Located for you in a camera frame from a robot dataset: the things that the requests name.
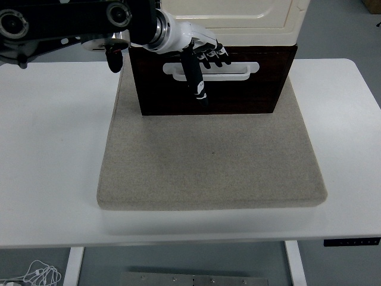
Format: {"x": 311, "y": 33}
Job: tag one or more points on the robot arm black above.
{"x": 59, "y": 18}

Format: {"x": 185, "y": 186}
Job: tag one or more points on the black table control panel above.
{"x": 351, "y": 242}

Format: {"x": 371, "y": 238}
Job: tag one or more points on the dark wooden drawer housing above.
{"x": 238, "y": 99}

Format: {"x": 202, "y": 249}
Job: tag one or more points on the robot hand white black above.
{"x": 178, "y": 37}

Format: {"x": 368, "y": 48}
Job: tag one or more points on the beige felt mat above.
{"x": 208, "y": 161}

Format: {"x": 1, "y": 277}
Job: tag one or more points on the brown cardboard box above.
{"x": 372, "y": 5}

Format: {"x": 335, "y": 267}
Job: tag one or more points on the white table leg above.
{"x": 73, "y": 265}
{"x": 295, "y": 265}

